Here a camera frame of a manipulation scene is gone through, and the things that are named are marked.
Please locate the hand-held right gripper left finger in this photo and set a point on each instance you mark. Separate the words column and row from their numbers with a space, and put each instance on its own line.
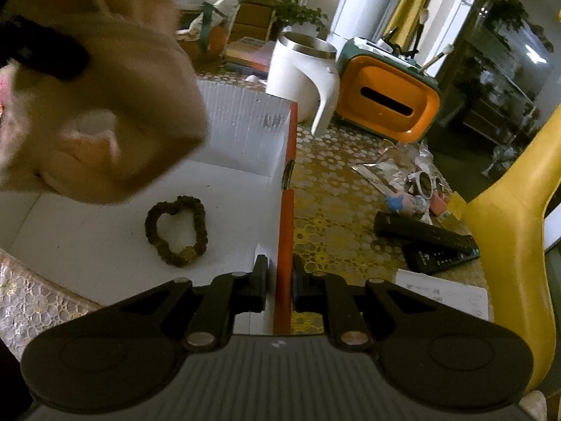
column 261, row 285

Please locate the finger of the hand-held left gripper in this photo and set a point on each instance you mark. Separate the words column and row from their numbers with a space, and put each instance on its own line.
column 44, row 48

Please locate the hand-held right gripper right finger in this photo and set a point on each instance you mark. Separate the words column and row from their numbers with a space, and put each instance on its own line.
column 299, row 289

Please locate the white orange cardboard box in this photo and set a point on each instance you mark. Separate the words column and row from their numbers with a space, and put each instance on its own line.
column 109, row 250

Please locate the yellow lace tablecloth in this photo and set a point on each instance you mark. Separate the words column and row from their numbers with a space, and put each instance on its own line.
column 333, row 184

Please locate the dark brown scrunchie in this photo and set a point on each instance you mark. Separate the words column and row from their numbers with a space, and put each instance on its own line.
column 151, row 223

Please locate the small blue pink figurine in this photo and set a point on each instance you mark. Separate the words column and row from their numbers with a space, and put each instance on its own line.
column 396, row 204

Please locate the long black remote control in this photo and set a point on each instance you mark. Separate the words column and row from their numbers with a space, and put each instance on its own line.
column 416, row 228

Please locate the short black remote control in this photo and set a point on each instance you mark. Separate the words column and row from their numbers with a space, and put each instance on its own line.
column 429, row 261

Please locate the white handwritten paper sheet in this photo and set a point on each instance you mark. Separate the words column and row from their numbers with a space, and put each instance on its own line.
column 438, row 296

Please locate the clear plastic wrapper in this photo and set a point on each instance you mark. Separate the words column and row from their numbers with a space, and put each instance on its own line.
column 385, row 171

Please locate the small pink eraser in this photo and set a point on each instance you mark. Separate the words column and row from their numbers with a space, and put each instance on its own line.
column 438, row 205

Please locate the white sunglasses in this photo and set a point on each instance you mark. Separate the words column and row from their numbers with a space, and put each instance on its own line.
column 424, row 184

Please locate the clear bag of fruit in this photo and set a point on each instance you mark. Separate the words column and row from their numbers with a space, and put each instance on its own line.
column 214, row 37

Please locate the small yellow box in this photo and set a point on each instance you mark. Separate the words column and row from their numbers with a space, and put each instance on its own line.
column 456, row 206

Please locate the stack of books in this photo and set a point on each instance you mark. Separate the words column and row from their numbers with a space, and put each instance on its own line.
column 250, row 55

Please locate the white mug with steel rim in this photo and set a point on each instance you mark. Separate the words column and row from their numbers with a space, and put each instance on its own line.
column 289, row 79

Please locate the wooden drawer box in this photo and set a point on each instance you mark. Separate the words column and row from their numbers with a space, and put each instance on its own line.
column 252, row 19

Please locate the yellow chair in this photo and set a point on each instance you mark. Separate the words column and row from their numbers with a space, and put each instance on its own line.
column 517, row 250

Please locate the orange green tissue box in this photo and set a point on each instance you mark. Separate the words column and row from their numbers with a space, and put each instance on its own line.
column 363, row 74

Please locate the green potted plant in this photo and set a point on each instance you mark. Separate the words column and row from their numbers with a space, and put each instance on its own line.
column 298, row 13

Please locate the white lace seat cushion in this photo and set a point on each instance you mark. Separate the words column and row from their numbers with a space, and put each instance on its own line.
column 537, row 405

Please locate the white tipped brush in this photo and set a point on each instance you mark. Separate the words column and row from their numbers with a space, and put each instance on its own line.
column 438, row 58

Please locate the dark glass cabinet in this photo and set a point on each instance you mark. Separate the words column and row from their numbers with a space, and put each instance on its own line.
column 495, row 96

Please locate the black brush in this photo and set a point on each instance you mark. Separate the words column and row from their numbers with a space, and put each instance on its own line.
column 418, row 30

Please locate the yellow curtain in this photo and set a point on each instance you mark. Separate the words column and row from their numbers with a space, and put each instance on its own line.
column 407, row 4

